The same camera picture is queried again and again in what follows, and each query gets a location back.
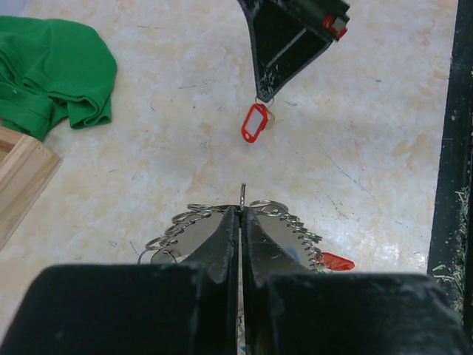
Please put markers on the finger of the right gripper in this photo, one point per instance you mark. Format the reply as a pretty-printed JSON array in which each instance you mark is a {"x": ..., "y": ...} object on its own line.
[{"x": 277, "y": 62}]

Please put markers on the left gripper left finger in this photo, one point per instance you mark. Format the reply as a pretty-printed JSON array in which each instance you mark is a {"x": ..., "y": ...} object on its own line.
[{"x": 127, "y": 309}]

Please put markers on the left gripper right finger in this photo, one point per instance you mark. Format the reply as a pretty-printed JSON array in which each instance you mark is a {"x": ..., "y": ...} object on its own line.
[{"x": 292, "y": 310}]

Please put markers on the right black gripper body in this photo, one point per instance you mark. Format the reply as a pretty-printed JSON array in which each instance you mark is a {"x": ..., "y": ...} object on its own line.
[{"x": 287, "y": 20}]

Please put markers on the bunch of coloured keys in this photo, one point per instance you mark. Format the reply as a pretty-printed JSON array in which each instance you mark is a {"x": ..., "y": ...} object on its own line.
[{"x": 335, "y": 263}]

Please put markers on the key with red tag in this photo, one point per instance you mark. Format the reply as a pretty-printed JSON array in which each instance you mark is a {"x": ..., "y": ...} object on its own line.
[{"x": 258, "y": 118}]

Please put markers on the wooden tray rack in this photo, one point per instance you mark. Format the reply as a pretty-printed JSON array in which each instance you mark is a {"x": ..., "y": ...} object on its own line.
[{"x": 27, "y": 166}]

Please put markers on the green crumpled cloth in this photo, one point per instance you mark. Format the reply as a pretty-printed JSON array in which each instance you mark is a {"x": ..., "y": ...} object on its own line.
[{"x": 52, "y": 69}]

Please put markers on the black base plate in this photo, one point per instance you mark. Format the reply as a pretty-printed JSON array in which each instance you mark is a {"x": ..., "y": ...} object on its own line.
[{"x": 450, "y": 251}]

